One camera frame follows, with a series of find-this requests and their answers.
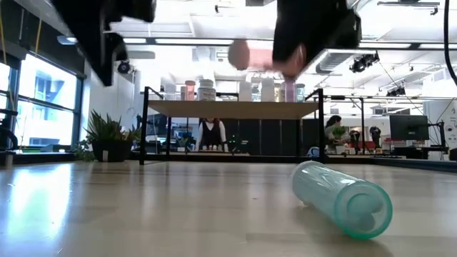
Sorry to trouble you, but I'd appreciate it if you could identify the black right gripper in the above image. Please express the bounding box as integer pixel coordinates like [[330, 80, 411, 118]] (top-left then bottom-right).
[[273, 0, 362, 67]]

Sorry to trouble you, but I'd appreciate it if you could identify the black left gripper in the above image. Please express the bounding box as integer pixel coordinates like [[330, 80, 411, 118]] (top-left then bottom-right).
[[53, 0, 157, 86]]

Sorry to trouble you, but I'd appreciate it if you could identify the purple vial white cap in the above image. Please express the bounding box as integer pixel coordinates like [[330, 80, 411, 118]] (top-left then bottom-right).
[[284, 79, 297, 103]]

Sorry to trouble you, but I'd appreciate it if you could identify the white Melatonin supplement bottle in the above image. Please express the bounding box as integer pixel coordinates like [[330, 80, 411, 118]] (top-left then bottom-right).
[[260, 77, 276, 103]]

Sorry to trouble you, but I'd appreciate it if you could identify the clear jar white cap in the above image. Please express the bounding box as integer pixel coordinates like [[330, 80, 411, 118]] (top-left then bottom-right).
[[164, 83, 179, 101]]

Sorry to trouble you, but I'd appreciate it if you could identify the white pill bottle blue label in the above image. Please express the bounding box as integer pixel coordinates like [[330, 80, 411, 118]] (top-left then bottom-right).
[[196, 79, 217, 102]]

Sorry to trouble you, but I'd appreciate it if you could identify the large glass window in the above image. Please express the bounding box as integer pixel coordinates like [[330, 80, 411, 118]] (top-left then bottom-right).
[[0, 53, 85, 154]]

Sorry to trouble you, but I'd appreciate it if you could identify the long ceiling light strip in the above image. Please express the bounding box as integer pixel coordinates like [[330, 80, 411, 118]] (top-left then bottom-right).
[[56, 34, 457, 51]]

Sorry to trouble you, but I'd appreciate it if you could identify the person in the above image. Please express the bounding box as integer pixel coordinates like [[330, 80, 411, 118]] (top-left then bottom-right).
[[195, 118, 229, 153], [323, 114, 353, 155]]

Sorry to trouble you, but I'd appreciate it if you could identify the green plant black pot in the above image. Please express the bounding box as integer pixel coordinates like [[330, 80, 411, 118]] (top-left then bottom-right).
[[73, 109, 142, 163]]

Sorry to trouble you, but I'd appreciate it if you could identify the small plant white pot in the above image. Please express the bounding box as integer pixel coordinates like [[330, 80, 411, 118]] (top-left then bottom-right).
[[331, 125, 350, 155]]

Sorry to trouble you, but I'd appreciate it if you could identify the black computer monitor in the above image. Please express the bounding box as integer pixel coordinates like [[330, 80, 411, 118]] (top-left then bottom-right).
[[388, 114, 431, 142]]

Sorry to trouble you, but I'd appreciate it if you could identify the silver ventilation duct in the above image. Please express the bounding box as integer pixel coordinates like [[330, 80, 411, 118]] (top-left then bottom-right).
[[313, 0, 411, 74]]

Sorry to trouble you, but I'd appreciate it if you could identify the yellow cable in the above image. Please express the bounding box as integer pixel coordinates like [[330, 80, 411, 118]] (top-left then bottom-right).
[[34, 19, 44, 57]]

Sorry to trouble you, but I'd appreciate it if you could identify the wooden shelf black metal frame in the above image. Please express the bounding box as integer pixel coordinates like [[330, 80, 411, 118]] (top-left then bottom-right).
[[139, 85, 326, 170]]

